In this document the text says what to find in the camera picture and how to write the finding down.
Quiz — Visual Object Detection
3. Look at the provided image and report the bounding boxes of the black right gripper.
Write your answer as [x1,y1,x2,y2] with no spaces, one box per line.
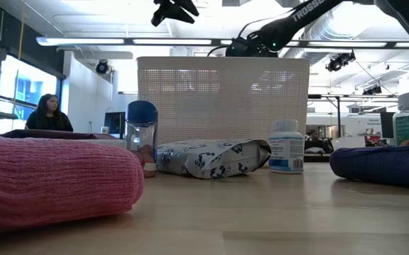
[225,37,280,58]

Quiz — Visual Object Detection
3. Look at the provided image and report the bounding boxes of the small white pill bottle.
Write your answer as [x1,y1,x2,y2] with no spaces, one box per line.
[267,119,305,174]

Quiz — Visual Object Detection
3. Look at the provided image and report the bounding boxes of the clear bottle blue lid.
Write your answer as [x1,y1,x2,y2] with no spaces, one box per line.
[125,100,159,178]

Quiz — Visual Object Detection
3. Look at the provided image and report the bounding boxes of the grey patterned wipes pack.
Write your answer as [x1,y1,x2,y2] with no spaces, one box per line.
[156,137,272,180]

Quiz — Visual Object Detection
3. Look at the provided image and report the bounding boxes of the purple bandage roll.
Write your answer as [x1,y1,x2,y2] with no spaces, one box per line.
[329,144,409,188]

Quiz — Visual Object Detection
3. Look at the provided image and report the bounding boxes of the pink bandage roll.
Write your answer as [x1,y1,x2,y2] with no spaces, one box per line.
[0,136,145,237]

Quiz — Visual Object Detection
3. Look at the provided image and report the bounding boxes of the white plastic basket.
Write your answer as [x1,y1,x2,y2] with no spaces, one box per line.
[136,56,311,167]

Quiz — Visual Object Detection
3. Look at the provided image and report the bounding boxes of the long ceiling light bar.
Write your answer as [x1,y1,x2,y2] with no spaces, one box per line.
[36,36,409,50]

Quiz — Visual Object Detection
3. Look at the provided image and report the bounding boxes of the black ceiling spotlight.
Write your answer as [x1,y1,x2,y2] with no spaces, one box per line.
[326,51,357,72]
[362,84,382,96]

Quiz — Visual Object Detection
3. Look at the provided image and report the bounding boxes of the black vertical pole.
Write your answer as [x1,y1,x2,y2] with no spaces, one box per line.
[335,95,342,139]

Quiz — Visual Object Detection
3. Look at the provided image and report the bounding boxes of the person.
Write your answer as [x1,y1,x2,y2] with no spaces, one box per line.
[305,129,335,154]
[25,93,74,132]

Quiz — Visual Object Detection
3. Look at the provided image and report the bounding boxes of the black background monitor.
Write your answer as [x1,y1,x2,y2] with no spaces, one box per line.
[380,111,396,139]
[104,111,127,139]

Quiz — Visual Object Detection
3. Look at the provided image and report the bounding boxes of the black metal table frame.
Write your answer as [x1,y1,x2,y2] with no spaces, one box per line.
[304,152,331,163]

